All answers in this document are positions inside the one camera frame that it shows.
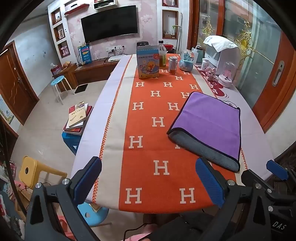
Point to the blue snow globe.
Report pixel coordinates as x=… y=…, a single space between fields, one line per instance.
x=186 y=60

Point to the red snack bag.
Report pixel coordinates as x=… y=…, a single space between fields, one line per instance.
x=56 y=69

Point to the light blue round stool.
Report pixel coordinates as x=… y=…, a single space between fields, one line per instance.
x=59 y=81

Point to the light blue plastic stool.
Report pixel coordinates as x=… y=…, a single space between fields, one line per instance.
x=93 y=214

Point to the brown wooden door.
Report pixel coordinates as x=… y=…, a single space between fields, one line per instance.
x=12 y=83

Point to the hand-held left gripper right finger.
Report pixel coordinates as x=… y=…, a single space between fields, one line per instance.
x=209 y=183

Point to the wooden tv cabinet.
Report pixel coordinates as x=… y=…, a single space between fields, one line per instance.
x=92 y=70

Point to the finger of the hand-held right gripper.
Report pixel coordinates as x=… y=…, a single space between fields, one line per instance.
x=277 y=170
x=248 y=177

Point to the white paper bag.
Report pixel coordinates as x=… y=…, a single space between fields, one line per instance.
x=197 y=54

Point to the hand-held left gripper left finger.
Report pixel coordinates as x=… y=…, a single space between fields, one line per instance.
x=89 y=177

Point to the metal lidded orange jar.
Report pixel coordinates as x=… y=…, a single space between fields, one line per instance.
x=173 y=65

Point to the yellow liquid glass bottle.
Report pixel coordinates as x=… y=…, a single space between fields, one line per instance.
x=162 y=54

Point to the pink figurine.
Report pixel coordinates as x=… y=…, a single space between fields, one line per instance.
x=211 y=73

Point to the white set-top box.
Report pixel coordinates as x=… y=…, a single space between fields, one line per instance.
x=114 y=58

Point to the blue duck print carton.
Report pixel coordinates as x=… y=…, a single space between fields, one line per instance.
x=148 y=62

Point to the gold ornament decoration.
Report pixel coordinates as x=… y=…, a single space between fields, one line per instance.
x=245 y=39

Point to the white cloth covered appliance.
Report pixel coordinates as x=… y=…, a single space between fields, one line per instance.
x=222 y=54

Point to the white pill bottle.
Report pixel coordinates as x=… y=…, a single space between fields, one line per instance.
x=204 y=64

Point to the dark blue plastic stool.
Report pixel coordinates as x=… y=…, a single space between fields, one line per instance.
x=70 y=141

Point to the orange patterned table runner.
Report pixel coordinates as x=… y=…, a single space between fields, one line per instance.
x=157 y=129

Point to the blue standing box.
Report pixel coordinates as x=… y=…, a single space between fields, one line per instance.
x=84 y=54

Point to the purple grey towel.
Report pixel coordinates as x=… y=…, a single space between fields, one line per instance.
x=208 y=125

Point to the black flat television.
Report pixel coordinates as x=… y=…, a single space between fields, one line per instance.
x=109 y=25

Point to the stack of books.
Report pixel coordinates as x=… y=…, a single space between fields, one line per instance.
x=77 y=118

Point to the yellow plastic chair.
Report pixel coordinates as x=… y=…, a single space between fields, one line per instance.
x=34 y=170

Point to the white wall shelf unit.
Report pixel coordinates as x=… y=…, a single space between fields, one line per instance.
x=60 y=30

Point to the glass dome pink lamp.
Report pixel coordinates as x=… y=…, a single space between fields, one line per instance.
x=227 y=75

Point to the dark floor mat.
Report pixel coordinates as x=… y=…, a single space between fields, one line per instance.
x=82 y=88

